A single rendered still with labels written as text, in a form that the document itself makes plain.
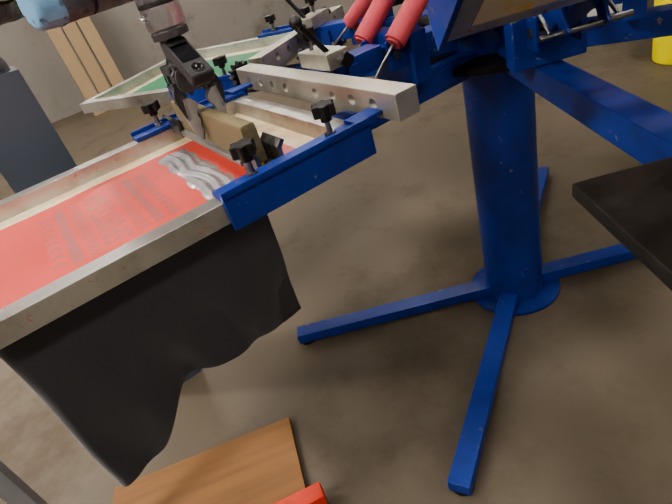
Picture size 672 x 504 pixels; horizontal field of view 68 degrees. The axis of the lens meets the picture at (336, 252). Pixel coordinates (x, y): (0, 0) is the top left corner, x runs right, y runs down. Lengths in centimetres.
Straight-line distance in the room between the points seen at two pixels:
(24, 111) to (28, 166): 15
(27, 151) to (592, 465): 174
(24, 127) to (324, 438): 126
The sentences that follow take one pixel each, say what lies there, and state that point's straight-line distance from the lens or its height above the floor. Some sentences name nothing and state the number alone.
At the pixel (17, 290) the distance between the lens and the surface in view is 96.
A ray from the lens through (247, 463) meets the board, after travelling 170.
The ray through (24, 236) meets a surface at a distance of 118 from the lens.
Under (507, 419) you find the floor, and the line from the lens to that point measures 161.
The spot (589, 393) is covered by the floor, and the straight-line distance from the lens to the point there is 168.
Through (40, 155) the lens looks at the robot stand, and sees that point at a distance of 166.
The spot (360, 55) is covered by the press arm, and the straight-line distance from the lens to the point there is 122.
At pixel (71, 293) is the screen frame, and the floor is 98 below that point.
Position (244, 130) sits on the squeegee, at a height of 105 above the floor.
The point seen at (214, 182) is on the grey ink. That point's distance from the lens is 98.
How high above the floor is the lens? 131
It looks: 33 degrees down
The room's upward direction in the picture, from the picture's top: 18 degrees counter-clockwise
